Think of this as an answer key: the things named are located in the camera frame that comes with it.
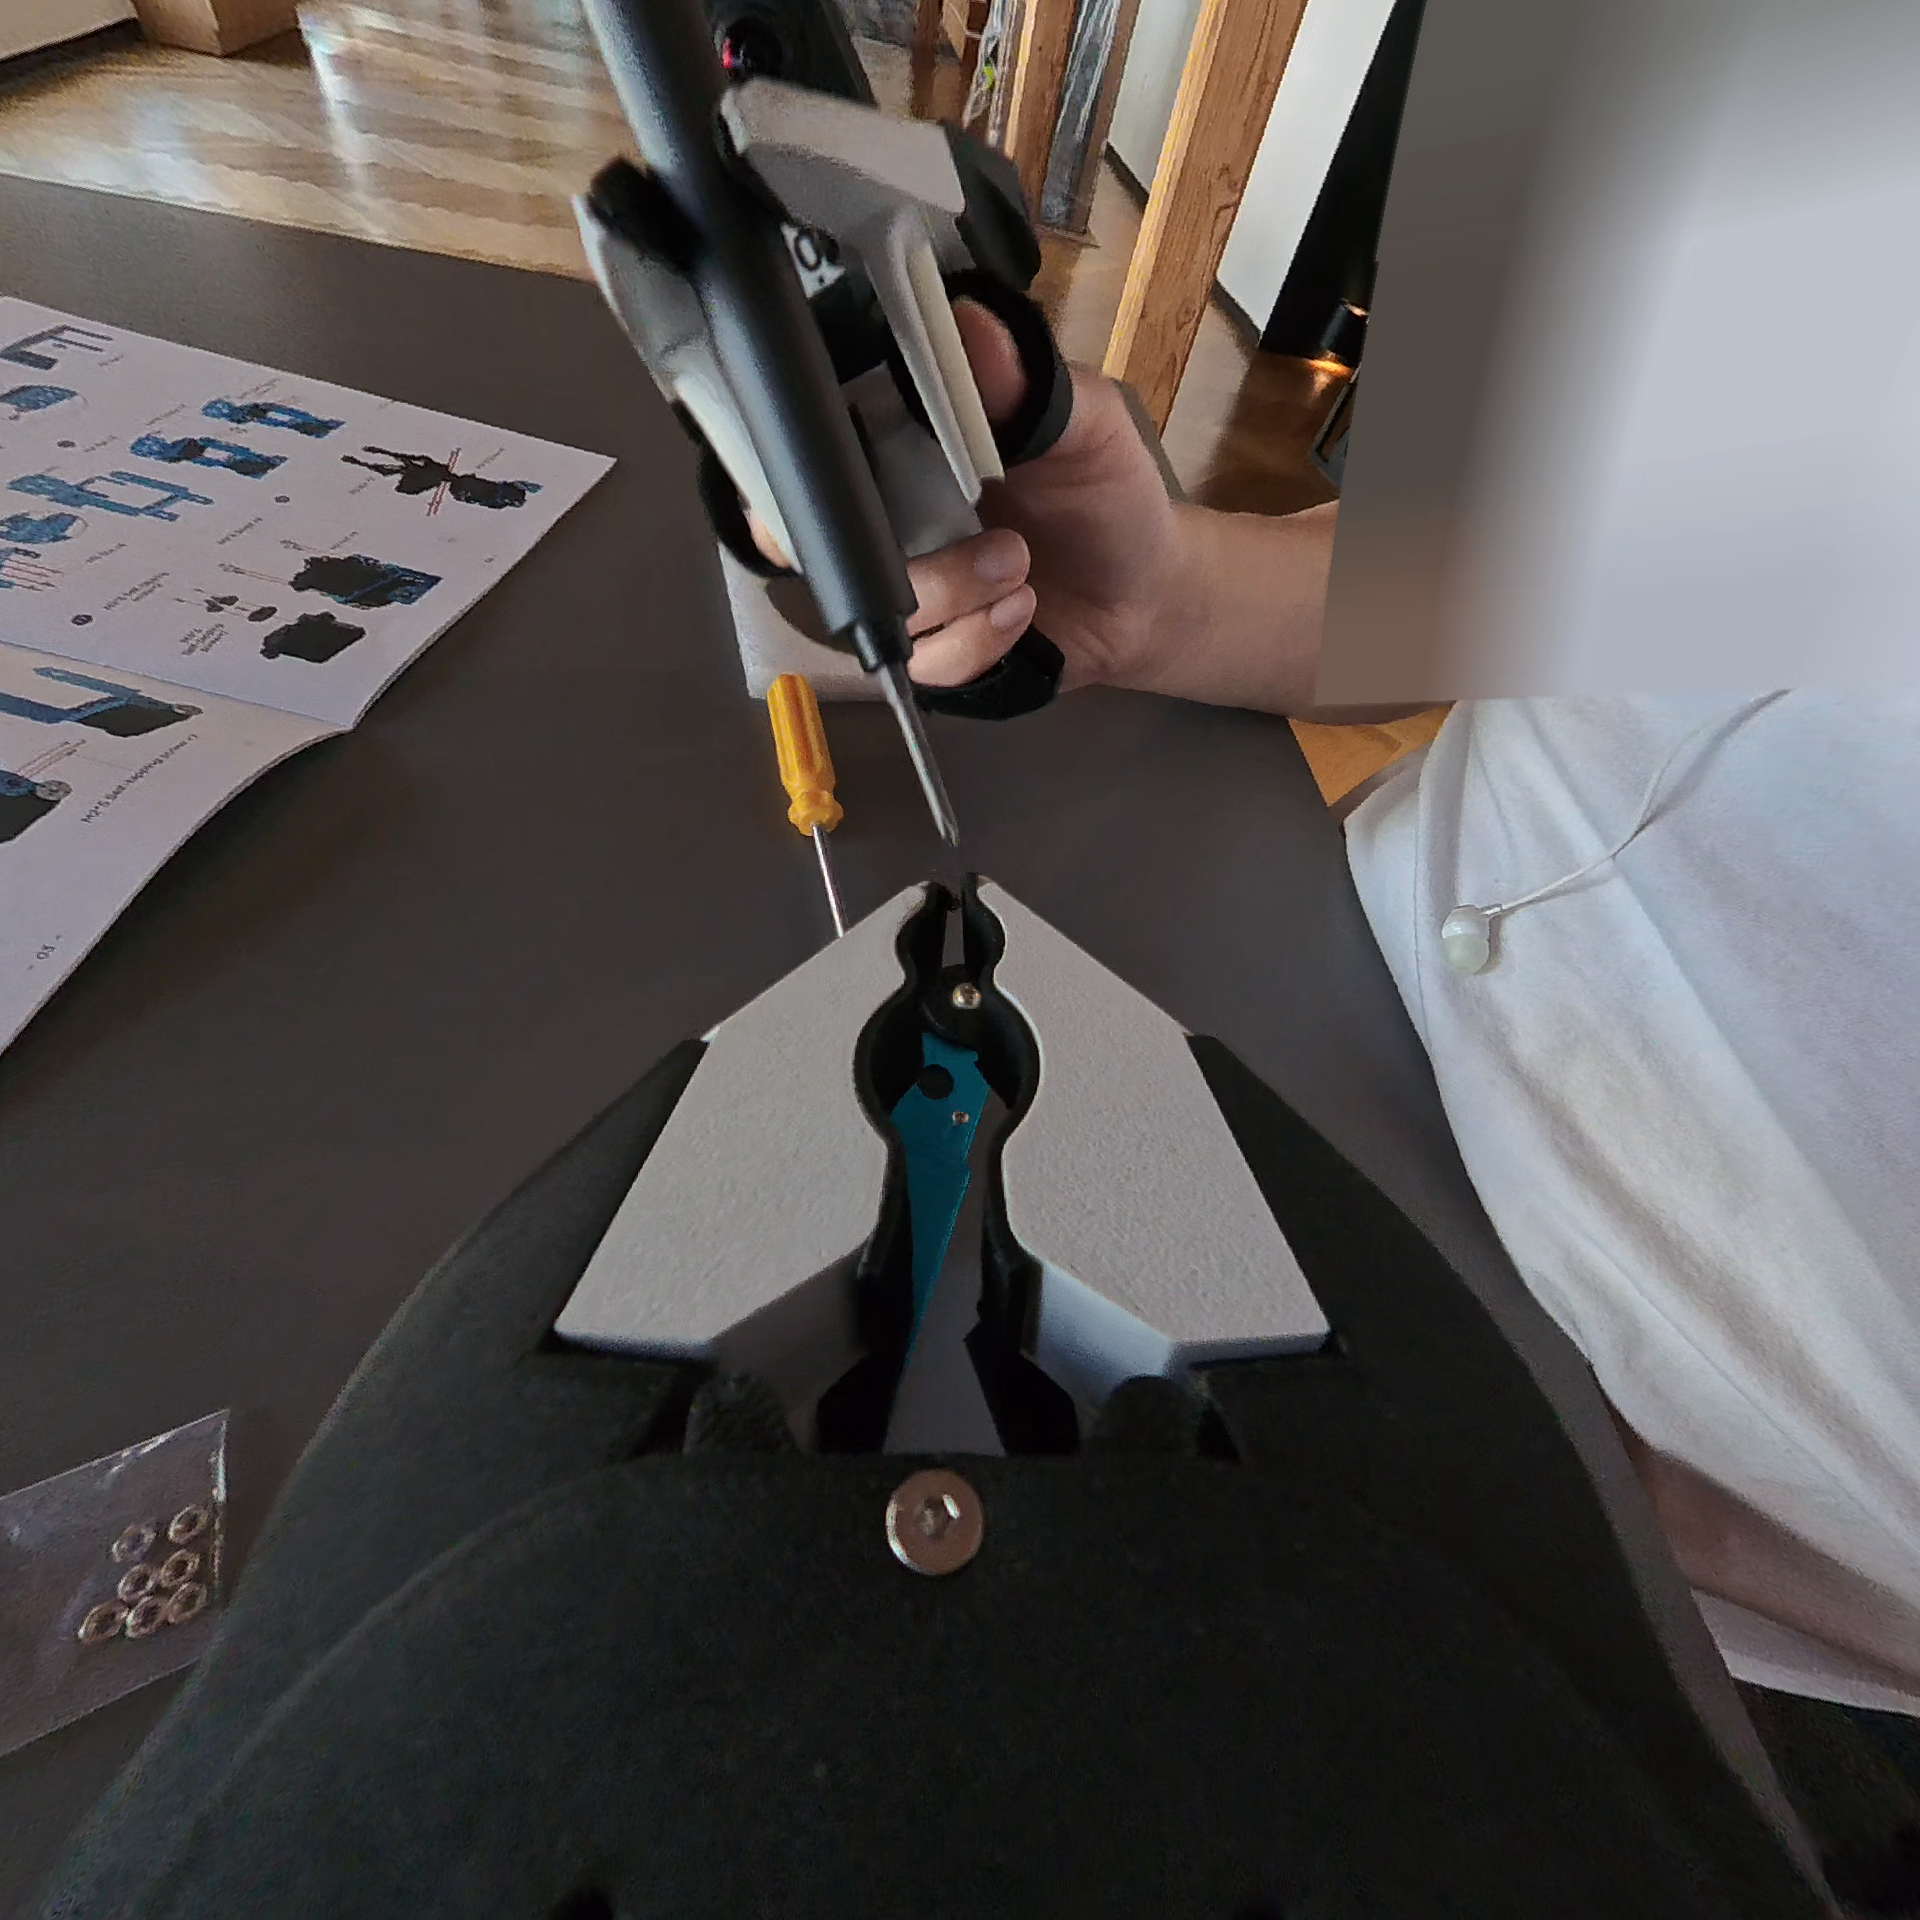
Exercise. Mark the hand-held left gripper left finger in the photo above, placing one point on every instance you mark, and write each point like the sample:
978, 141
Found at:
751, 1172

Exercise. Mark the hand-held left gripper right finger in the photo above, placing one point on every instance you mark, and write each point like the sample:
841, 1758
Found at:
1155, 1184

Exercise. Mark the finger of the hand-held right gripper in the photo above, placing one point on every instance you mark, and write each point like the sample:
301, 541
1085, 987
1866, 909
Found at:
660, 301
856, 165

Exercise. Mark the black electric screwdriver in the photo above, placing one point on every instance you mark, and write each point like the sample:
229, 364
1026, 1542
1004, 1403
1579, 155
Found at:
763, 345

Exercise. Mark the blue bracket with black servo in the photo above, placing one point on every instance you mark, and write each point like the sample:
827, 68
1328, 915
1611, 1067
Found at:
930, 1172

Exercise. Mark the person's right forearm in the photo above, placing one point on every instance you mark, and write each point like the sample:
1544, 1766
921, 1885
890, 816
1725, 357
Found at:
1260, 599

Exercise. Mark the dark desk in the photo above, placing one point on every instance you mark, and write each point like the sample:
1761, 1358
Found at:
495, 975

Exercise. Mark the person's right hand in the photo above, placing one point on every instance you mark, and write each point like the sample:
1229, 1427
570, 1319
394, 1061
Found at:
1096, 571

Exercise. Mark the white foam piece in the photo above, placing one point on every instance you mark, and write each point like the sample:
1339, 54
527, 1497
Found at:
760, 633

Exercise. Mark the printed instruction manual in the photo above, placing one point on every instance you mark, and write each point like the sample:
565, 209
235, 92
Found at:
225, 571

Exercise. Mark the cardboard box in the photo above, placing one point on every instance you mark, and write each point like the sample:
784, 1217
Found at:
217, 20

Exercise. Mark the person's white shirt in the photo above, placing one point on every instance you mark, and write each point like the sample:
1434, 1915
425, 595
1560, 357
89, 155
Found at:
1681, 1125

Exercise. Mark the clear bag of metal nuts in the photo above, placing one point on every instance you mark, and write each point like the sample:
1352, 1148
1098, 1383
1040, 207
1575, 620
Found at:
113, 1576

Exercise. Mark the person's dark trousers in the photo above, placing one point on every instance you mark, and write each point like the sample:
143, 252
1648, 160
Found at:
1845, 1800

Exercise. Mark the wooden post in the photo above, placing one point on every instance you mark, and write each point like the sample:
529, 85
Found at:
1201, 195

